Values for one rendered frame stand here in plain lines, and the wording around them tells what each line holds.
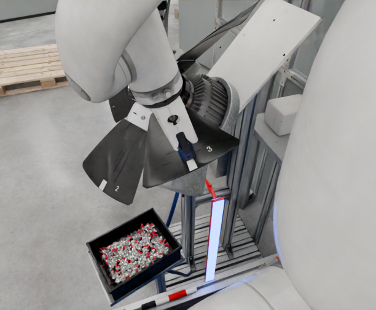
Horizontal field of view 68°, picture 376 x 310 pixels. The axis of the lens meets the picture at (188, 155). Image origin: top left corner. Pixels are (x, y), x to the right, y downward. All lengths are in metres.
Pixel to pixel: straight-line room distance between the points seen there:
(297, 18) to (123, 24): 0.71
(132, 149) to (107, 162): 0.09
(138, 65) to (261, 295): 0.30
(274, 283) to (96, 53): 0.27
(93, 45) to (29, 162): 2.37
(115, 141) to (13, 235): 1.43
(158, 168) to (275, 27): 0.59
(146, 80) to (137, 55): 0.04
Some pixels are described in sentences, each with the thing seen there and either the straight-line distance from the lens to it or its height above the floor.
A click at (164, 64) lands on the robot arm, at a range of 0.42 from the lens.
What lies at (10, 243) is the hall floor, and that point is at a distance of 2.16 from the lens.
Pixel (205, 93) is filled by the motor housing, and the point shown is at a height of 1.17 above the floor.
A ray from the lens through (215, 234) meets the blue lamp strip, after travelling 0.60.
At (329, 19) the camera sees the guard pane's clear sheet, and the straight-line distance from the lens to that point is 1.30.
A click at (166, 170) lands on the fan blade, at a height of 1.17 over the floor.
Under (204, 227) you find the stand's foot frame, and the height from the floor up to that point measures 0.07.
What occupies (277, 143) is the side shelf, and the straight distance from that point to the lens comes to 1.20.
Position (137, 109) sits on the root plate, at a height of 1.13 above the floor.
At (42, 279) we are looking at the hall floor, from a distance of 1.93.
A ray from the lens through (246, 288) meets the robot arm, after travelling 0.26.
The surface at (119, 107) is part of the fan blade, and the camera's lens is 1.09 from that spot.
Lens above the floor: 1.59
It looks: 42 degrees down
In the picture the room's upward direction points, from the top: straight up
